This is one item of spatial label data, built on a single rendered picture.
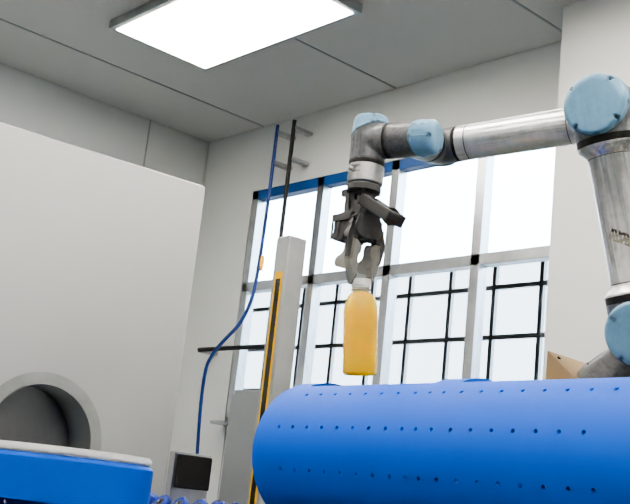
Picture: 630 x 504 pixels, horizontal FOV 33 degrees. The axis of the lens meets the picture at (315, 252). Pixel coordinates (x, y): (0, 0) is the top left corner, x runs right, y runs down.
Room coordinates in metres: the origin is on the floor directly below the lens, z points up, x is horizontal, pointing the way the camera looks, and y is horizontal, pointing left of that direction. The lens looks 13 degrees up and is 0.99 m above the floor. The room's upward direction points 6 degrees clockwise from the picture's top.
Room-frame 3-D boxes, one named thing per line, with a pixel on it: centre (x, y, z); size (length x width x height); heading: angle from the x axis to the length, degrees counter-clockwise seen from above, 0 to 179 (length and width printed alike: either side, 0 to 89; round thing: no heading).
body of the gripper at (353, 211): (2.12, -0.08, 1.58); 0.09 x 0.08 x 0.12; 38
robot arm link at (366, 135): (2.12, -0.09, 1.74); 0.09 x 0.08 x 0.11; 59
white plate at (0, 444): (1.65, 0.35, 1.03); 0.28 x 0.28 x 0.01
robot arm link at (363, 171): (2.12, -0.08, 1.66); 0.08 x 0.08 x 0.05
